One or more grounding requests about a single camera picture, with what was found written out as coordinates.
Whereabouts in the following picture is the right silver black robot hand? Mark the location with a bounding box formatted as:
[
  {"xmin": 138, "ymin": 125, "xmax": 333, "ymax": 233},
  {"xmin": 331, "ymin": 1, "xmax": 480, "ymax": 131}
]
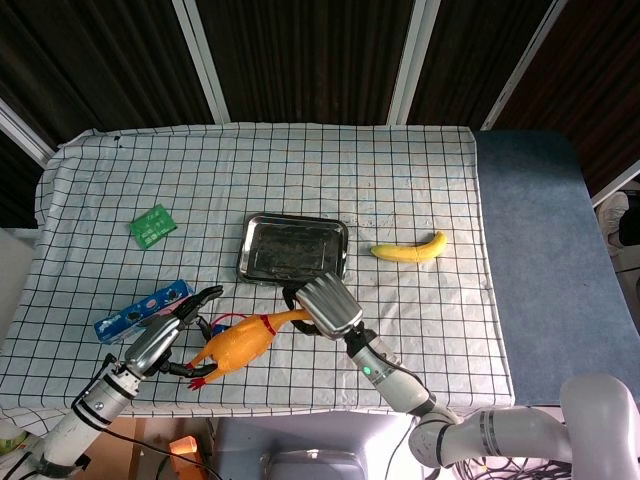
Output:
[{"xmin": 282, "ymin": 273, "xmax": 365, "ymax": 342}]

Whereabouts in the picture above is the thin black cable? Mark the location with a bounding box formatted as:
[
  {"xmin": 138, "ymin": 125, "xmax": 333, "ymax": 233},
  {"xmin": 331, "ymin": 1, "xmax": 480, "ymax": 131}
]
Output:
[{"xmin": 102, "ymin": 428, "xmax": 219, "ymax": 474}]

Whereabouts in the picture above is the grey robot torso base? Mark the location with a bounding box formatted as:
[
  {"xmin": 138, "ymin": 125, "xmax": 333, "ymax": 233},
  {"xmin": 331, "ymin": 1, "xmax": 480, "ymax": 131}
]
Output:
[{"xmin": 214, "ymin": 417, "xmax": 419, "ymax": 480}]

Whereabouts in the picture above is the rectangular stainless steel tray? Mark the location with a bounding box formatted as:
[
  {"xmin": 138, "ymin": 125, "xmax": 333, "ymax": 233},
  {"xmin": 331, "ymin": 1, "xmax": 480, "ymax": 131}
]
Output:
[{"xmin": 235, "ymin": 212, "xmax": 350, "ymax": 286}]

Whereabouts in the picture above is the blue grey felt mat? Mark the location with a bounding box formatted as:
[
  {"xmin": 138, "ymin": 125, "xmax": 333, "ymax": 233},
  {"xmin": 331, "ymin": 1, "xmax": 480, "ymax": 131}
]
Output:
[{"xmin": 474, "ymin": 130, "xmax": 640, "ymax": 406}]

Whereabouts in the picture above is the yellow banana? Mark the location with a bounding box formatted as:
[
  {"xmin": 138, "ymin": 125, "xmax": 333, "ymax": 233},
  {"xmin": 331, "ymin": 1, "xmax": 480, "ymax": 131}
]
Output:
[{"xmin": 370, "ymin": 230, "xmax": 448, "ymax": 264}]

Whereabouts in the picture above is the blue pink cookie box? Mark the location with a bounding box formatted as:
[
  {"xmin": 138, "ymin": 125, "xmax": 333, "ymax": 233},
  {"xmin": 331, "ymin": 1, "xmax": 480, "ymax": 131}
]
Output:
[{"xmin": 93, "ymin": 279, "xmax": 196, "ymax": 346}]

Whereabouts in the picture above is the white metal frame post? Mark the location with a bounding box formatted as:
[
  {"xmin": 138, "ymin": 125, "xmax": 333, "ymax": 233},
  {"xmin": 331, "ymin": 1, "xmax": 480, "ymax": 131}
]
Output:
[
  {"xmin": 387, "ymin": 0, "xmax": 440, "ymax": 126},
  {"xmin": 0, "ymin": 97, "xmax": 56, "ymax": 166},
  {"xmin": 482, "ymin": 0, "xmax": 570, "ymax": 129},
  {"xmin": 592, "ymin": 159, "xmax": 640, "ymax": 207},
  {"xmin": 172, "ymin": 0, "xmax": 231, "ymax": 124}
]

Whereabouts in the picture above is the white black grid tablecloth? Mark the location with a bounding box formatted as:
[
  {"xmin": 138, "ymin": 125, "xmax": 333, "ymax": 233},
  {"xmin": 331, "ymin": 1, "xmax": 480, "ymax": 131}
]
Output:
[{"xmin": 0, "ymin": 122, "xmax": 516, "ymax": 426}]

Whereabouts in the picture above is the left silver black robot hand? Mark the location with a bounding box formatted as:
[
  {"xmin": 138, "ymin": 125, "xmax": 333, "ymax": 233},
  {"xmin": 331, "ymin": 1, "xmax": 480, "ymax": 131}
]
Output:
[{"xmin": 122, "ymin": 284, "xmax": 224, "ymax": 380}]

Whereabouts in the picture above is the green snack packet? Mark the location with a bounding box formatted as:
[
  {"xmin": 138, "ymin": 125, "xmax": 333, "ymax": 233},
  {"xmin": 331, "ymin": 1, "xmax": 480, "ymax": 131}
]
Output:
[{"xmin": 129, "ymin": 203, "xmax": 179, "ymax": 250}]

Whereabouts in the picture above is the orange rubber chicken toy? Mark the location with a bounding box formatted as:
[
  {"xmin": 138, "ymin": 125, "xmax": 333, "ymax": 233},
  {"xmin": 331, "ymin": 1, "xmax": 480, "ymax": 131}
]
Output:
[{"xmin": 188, "ymin": 308, "xmax": 311, "ymax": 392}]

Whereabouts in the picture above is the dark brown curtain panel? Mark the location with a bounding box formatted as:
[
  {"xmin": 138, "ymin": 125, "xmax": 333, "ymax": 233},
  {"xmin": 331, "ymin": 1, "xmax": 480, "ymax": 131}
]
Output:
[
  {"xmin": 494, "ymin": 0, "xmax": 640, "ymax": 196},
  {"xmin": 407, "ymin": 0, "xmax": 556, "ymax": 126},
  {"xmin": 0, "ymin": 0, "xmax": 216, "ymax": 151},
  {"xmin": 187, "ymin": 0, "xmax": 426, "ymax": 124}
]

